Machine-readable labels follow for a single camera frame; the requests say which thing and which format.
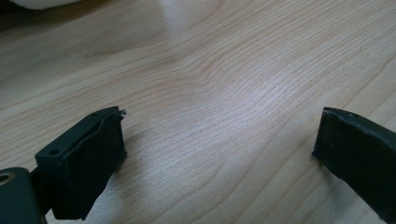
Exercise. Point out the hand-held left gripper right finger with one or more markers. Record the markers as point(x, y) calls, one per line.
point(358, 155)

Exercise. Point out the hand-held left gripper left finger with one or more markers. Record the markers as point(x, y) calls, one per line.
point(84, 168)

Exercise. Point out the panda plush toy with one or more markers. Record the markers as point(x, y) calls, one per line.
point(40, 3)

